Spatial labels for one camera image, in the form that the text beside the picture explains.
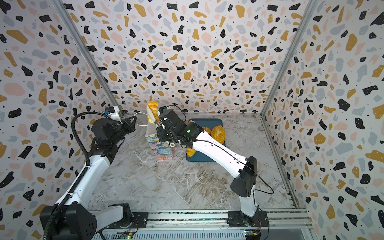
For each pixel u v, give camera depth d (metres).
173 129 0.53
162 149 0.87
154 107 0.74
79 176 0.45
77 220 0.38
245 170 0.45
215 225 0.73
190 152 0.95
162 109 0.63
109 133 0.58
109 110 0.65
